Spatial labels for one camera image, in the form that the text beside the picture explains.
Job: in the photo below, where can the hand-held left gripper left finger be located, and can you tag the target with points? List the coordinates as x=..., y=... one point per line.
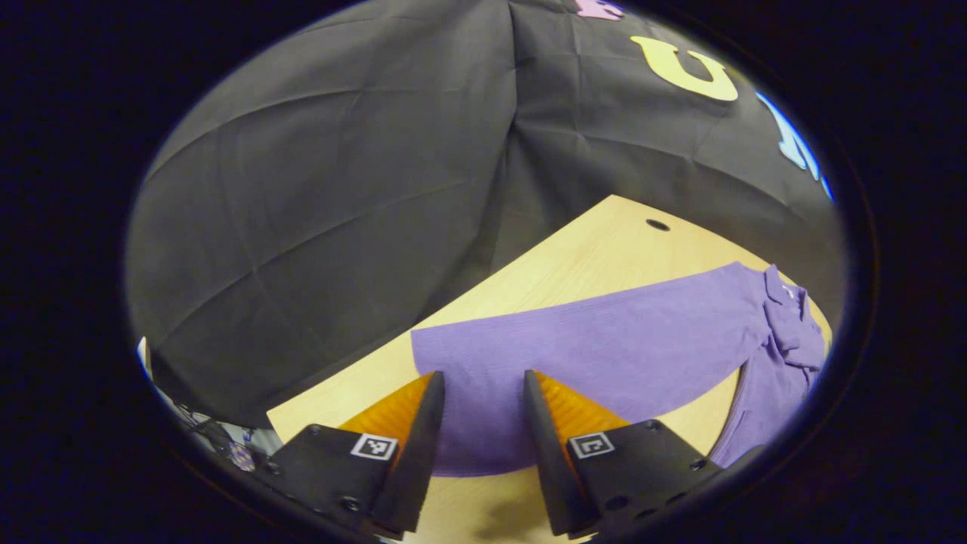
x=419, y=461

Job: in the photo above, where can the black backdrop cloth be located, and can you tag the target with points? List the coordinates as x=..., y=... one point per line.
x=340, y=189

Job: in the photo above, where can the purple button shirt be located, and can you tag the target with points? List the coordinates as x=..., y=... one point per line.
x=604, y=347

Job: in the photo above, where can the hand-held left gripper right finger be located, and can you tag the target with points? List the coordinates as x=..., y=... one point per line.
x=548, y=461

